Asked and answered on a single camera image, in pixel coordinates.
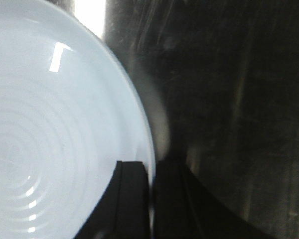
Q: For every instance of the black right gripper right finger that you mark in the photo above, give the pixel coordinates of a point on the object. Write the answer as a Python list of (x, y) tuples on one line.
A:
[(185, 210)]

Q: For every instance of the light blue plate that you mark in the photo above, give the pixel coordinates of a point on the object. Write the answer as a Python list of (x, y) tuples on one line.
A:
[(68, 113)]

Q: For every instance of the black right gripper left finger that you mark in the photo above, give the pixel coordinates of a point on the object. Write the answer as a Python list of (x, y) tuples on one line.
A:
[(123, 210)]

